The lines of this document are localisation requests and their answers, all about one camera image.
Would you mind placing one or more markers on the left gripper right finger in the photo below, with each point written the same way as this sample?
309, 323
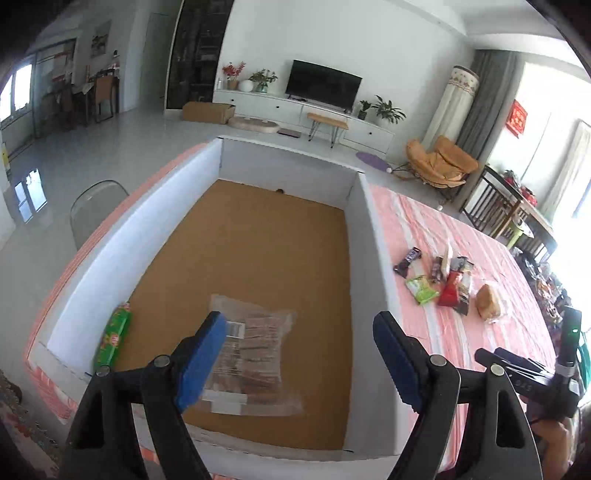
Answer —
497, 440

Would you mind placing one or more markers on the white cardboard box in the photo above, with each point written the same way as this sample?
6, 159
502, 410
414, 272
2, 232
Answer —
250, 230

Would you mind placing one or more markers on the small wooden bench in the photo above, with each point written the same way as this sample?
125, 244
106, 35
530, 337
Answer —
337, 126

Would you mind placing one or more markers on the person's right hand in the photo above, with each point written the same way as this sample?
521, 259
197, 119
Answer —
560, 446

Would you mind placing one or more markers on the black Astavt gummy packet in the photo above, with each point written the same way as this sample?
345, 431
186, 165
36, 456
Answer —
466, 266

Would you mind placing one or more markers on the brown sausage stick packet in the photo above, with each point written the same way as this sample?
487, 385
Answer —
436, 274

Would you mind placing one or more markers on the green cracker packet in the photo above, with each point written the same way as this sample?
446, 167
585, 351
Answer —
422, 290

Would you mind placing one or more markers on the green candy roll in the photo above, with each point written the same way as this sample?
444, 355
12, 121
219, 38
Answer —
112, 337

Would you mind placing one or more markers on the white standing air conditioner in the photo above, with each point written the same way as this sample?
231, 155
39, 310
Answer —
454, 106

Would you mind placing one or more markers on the bread loaf in bag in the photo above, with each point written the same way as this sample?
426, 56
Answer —
489, 304

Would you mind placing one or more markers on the red wall hanging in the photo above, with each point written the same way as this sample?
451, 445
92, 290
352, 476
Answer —
516, 120

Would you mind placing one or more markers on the clear bag of biscuits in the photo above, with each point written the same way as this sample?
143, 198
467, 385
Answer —
246, 377

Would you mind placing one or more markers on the dark chocolate bar wrapper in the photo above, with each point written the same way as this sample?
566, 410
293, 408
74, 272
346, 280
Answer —
402, 267

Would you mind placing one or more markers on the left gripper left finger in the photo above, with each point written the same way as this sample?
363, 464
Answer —
102, 442

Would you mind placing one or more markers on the orange lounge chair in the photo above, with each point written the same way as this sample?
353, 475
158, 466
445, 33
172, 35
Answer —
445, 168

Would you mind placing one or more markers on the green potted plant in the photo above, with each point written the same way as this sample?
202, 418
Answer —
387, 112

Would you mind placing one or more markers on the white TV cabinet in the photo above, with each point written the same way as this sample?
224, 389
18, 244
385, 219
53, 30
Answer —
292, 114

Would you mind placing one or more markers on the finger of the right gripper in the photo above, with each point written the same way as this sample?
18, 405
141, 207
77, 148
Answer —
509, 360

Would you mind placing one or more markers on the grey curtain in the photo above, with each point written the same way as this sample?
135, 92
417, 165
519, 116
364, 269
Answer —
497, 70

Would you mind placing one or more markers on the striped pink tablecloth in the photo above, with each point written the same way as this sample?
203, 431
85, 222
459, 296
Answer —
407, 223

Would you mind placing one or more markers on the purple floor mat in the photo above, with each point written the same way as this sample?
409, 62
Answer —
374, 161

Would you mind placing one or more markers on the black television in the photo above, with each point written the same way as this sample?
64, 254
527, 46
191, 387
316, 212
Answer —
323, 84

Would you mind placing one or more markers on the round floor cushion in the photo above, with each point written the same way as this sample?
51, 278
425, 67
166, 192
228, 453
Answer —
253, 124

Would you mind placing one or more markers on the cardboard box on floor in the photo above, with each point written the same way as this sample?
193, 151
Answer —
207, 112

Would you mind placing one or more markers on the red flower vase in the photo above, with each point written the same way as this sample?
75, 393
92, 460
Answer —
231, 72

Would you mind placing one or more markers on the transparent grey chair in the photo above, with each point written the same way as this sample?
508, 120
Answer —
92, 207

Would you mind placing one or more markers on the beige wafer packet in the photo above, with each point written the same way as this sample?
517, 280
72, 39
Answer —
446, 264

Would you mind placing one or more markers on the green plant beside flowers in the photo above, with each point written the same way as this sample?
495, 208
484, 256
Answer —
262, 80

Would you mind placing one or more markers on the red snack packet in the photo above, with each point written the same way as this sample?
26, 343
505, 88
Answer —
450, 295

